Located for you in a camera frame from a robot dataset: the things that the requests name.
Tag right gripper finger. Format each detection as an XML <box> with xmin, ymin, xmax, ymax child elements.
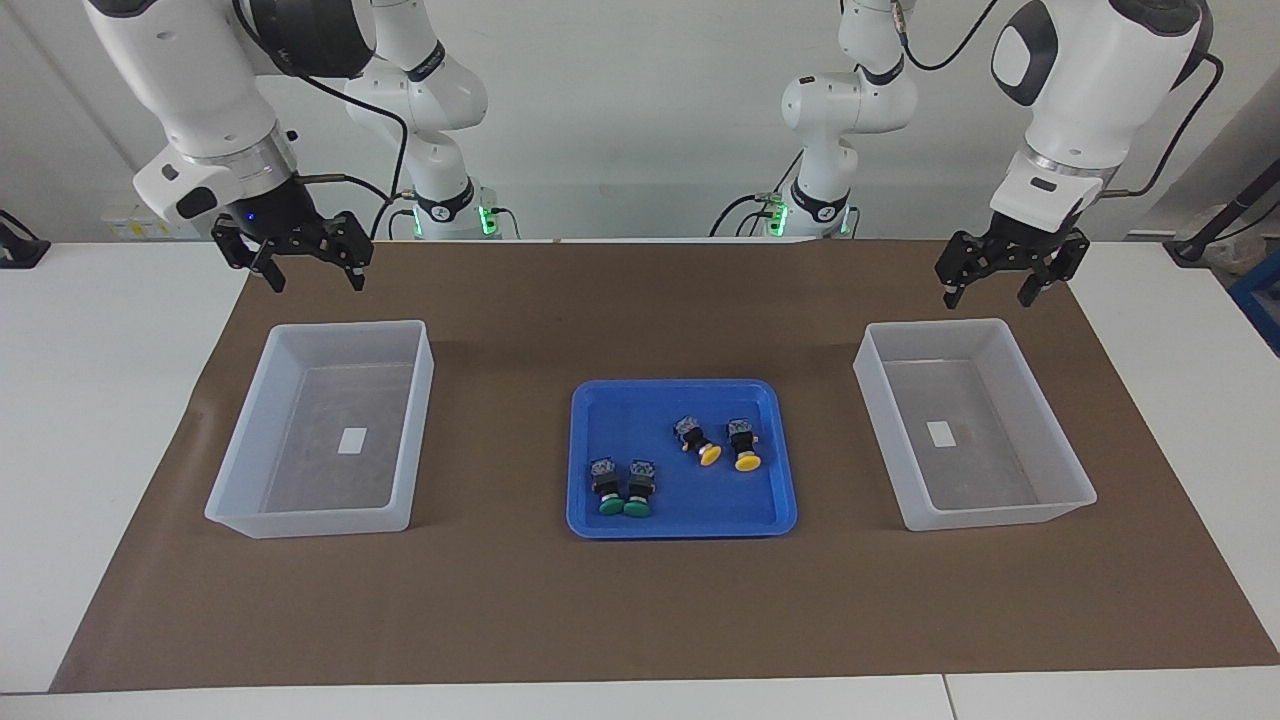
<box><xmin>305</xmin><ymin>212</ymin><xmax>374</xmax><ymax>293</ymax></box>
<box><xmin>212</xmin><ymin>220</ymin><xmax>288</xmax><ymax>293</ymax></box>

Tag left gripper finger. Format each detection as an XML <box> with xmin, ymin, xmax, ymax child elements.
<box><xmin>1018</xmin><ymin>230</ymin><xmax>1091</xmax><ymax>308</ymax></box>
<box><xmin>935</xmin><ymin>232</ymin><xmax>1001</xmax><ymax>309</ymax></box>

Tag yellow push button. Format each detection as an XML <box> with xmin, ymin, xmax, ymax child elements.
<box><xmin>674</xmin><ymin>416</ymin><xmax>724</xmax><ymax>468</ymax></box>
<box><xmin>726</xmin><ymin>418</ymin><xmax>763</xmax><ymax>473</ymax></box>

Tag green push button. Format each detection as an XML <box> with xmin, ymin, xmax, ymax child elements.
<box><xmin>588</xmin><ymin>457</ymin><xmax>629</xmax><ymax>519</ymax></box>
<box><xmin>622</xmin><ymin>459</ymin><xmax>658</xmax><ymax>519</ymax></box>

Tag beige power strip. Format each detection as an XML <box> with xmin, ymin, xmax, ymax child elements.
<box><xmin>100</xmin><ymin>205</ymin><xmax>191</xmax><ymax>241</ymax></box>

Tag black stand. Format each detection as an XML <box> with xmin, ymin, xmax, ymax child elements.
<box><xmin>1165</xmin><ymin>160</ymin><xmax>1280</xmax><ymax>263</ymax></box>

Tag black table clamp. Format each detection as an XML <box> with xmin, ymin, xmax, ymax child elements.
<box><xmin>0</xmin><ymin>210</ymin><xmax>51</xmax><ymax>269</ymax></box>

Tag translucent white plastic box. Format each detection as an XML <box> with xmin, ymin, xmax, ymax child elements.
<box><xmin>852</xmin><ymin>318</ymin><xmax>1099</xmax><ymax>533</ymax></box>
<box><xmin>204</xmin><ymin>319</ymin><xmax>436</xmax><ymax>541</ymax></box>

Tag blue plastic tray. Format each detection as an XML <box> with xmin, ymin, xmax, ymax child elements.
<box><xmin>566</xmin><ymin>378</ymin><xmax>799</xmax><ymax>541</ymax></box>

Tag brown table mat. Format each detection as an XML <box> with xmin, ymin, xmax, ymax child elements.
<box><xmin>50</xmin><ymin>238</ymin><xmax>1280</xmax><ymax>694</ymax></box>

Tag black base cables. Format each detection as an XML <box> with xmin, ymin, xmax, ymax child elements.
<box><xmin>710</xmin><ymin>150</ymin><xmax>806</xmax><ymax>239</ymax></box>
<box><xmin>383</xmin><ymin>192</ymin><xmax>521</xmax><ymax>241</ymax></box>

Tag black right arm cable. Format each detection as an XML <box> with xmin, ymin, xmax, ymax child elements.
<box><xmin>232</xmin><ymin>0</ymin><xmax>411</xmax><ymax>241</ymax></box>

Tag blue frame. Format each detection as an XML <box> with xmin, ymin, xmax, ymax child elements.
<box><xmin>1228</xmin><ymin>250</ymin><xmax>1280</xmax><ymax>356</ymax></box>

